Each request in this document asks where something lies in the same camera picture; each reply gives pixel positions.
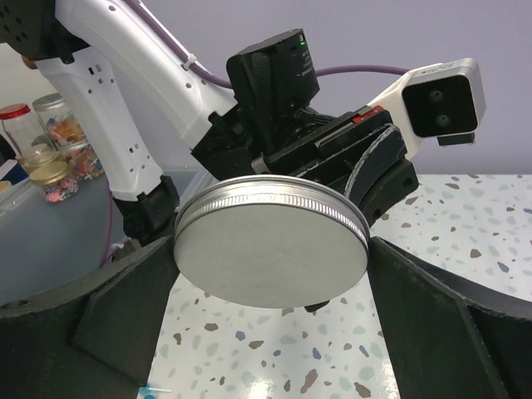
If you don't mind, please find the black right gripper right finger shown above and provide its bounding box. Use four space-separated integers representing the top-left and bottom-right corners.
368 237 531 398

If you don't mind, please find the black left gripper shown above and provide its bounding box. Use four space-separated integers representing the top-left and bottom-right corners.
192 106 419 224

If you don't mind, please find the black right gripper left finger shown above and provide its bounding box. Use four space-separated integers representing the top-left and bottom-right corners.
1 236 179 398

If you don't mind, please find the round silver jar lid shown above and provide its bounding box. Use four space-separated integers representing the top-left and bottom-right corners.
174 175 370 308

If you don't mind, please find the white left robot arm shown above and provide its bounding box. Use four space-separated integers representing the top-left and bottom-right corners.
1 1 419 244

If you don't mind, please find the blue lollipop on table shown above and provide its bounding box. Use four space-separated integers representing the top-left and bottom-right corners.
137 385 173 399

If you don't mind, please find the gold-lid candy jar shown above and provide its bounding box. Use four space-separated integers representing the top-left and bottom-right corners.
29 160 80 204

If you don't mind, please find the silver-lid candy jar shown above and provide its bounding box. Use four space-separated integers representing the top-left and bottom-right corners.
32 93 105 180

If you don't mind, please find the red-lid glass jar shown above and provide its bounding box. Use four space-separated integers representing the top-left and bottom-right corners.
1 103 42 155

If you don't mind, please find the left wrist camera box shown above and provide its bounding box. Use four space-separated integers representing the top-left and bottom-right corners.
367 57 487 161

